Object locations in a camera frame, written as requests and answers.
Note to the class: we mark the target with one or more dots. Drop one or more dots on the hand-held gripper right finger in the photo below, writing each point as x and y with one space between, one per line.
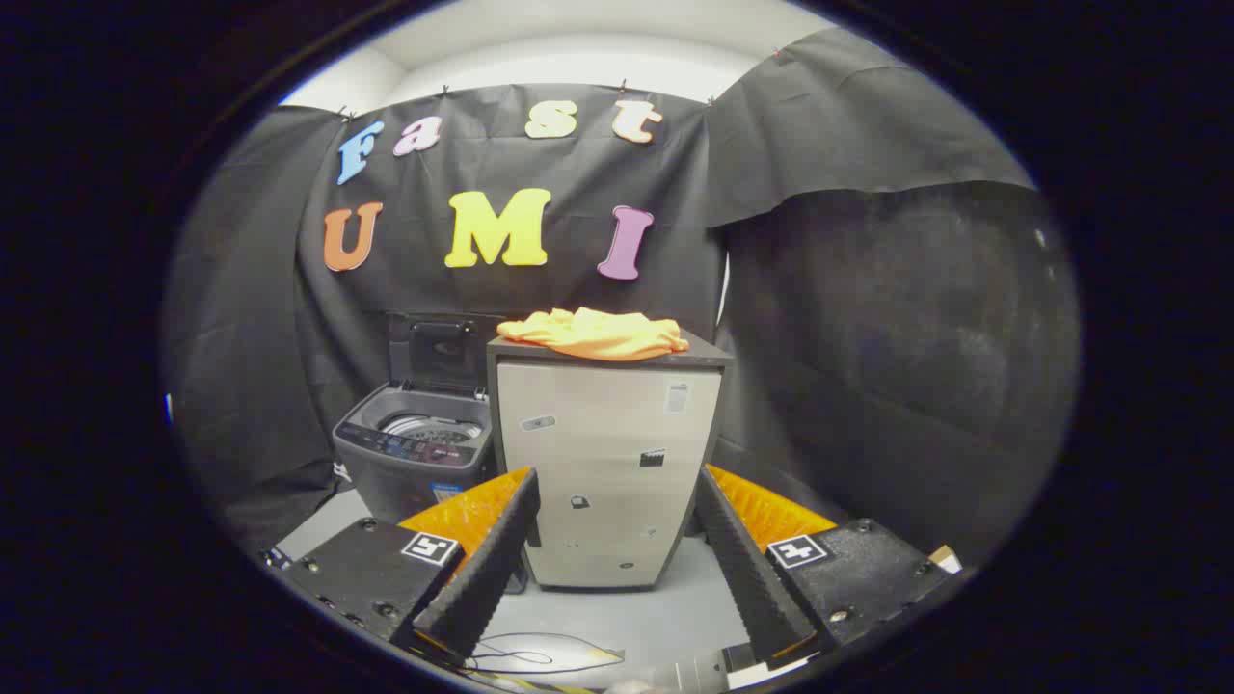
747 569

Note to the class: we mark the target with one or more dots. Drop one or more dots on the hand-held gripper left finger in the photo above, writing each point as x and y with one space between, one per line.
487 569

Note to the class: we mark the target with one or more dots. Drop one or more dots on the grey washing machine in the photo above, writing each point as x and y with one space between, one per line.
405 472

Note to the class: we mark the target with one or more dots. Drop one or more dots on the orange polo shirt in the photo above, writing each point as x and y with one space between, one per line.
598 334

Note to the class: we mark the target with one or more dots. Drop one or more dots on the grey cabinet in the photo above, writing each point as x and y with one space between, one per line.
598 463

